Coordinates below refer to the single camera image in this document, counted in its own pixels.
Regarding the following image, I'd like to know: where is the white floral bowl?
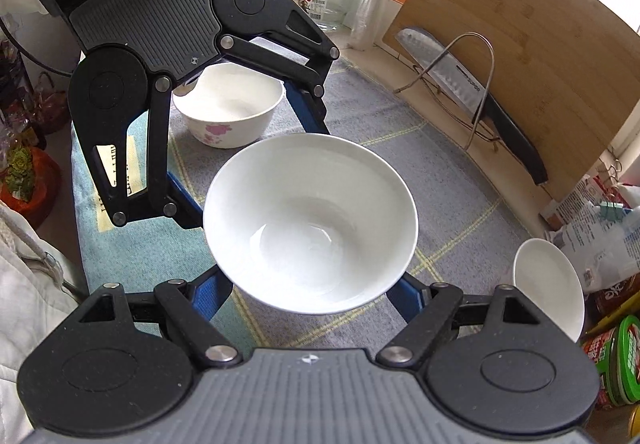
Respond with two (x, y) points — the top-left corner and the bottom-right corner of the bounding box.
(174, 63), (285, 149)
(203, 134), (419, 315)
(508, 238), (585, 342)

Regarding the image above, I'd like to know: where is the grey checked table mat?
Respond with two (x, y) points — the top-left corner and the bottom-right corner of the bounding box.
(70, 62), (528, 354)

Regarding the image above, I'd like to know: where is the white jacket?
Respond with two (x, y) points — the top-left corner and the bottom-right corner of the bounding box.
(0, 204), (77, 443)

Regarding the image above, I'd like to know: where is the white packaged food bag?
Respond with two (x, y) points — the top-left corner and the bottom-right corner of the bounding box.
(540, 175), (639, 294)

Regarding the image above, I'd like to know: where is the green lid red jar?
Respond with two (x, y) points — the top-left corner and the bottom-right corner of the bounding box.
(582, 315), (640, 410)

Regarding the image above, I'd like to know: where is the bamboo cutting board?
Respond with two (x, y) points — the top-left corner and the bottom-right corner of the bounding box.
(384, 0), (639, 200)

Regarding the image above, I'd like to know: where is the black cable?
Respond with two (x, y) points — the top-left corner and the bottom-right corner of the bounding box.
(0, 16), (76, 78)

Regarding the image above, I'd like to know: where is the steel kitchen knife black handle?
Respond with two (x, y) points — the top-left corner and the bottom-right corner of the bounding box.
(395, 27), (548, 185)

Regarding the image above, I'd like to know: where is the wire board rack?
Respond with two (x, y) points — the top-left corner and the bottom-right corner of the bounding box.
(395, 27), (495, 150)

